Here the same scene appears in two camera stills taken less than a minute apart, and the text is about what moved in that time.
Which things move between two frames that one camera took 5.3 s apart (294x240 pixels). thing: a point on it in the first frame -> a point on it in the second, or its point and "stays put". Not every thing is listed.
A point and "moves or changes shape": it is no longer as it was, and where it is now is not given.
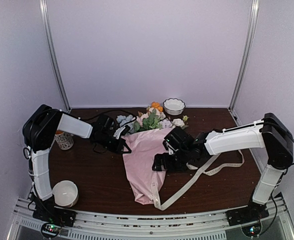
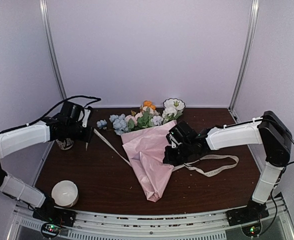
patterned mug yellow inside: x=65 y=140 stays put
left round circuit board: x=49 y=229 stays put
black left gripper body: x=110 y=145 -> x=73 y=133
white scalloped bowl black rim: x=173 y=106 stays put
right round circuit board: x=252 y=230 stays put
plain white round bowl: x=66 y=193 stays put
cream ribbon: x=200 y=172 moves or changes shape
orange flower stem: x=157 y=105 -> x=149 y=103
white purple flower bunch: x=175 y=122 -> x=169 y=114
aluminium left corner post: x=44 y=6 stays put
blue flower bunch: x=125 y=121 moves or changes shape
